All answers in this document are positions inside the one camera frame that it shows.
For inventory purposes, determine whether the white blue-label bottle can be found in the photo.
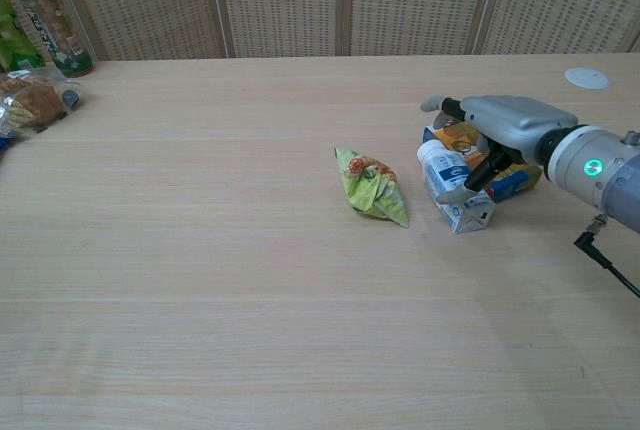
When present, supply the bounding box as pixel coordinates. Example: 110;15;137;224
416;140;498;237

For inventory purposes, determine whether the woven bamboo folding screen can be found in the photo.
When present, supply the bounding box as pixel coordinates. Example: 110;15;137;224
0;0;640;62

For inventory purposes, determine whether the green snack packet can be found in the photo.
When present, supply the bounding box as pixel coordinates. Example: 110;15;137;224
332;145;412;229

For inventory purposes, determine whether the green bag at edge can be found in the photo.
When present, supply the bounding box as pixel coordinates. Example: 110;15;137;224
0;0;47;74

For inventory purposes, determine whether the orange drink carton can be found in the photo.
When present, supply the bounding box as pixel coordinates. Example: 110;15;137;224
423;121;544;202

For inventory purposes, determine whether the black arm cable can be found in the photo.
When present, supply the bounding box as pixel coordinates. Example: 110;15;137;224
573;216;640;300

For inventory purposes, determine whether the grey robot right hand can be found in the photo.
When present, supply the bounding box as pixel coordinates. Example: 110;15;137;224
419;94;579;206

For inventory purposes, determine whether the white-cap dark green tea bottle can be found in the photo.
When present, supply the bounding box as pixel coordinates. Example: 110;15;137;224
9;0;95;78

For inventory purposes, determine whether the bread in clear bag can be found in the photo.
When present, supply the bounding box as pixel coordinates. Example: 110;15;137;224
0;66;82;140

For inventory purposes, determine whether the white round cable cover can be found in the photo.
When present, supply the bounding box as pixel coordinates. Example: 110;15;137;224
564;67;613;91

